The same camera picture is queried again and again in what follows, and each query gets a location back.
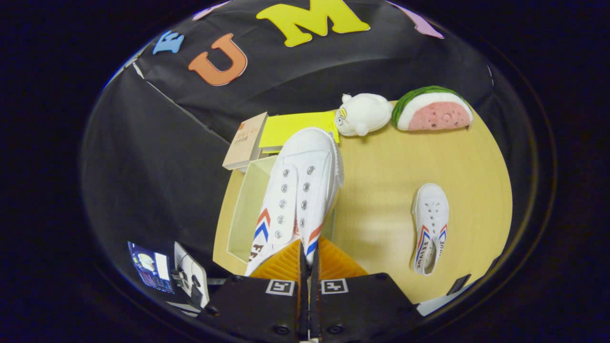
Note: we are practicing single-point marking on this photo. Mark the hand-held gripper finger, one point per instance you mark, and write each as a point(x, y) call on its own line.
point(302, 309)
point(314, 309)

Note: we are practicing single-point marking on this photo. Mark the pale green storage box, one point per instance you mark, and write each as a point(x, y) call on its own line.
point(245, 209)

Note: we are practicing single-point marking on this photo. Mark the white canvas shoe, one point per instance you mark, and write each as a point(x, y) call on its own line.
point(431, 209)
point(310, 157)

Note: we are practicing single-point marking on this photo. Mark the small black block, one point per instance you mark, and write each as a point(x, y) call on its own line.
point(458, 284)

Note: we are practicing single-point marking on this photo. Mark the blue picture screen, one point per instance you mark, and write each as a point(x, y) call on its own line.
point(150, 267)

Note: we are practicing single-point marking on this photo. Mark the beige book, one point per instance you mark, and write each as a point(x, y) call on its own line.
point(245, 140)

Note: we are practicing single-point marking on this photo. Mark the yellow book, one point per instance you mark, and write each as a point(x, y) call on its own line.
point(286, 126)

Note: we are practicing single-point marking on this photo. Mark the white plush toy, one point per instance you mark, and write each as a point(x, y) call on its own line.
point(367, 114)

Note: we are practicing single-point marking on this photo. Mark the watermelon slice plush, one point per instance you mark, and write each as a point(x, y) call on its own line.
point(433, 112)

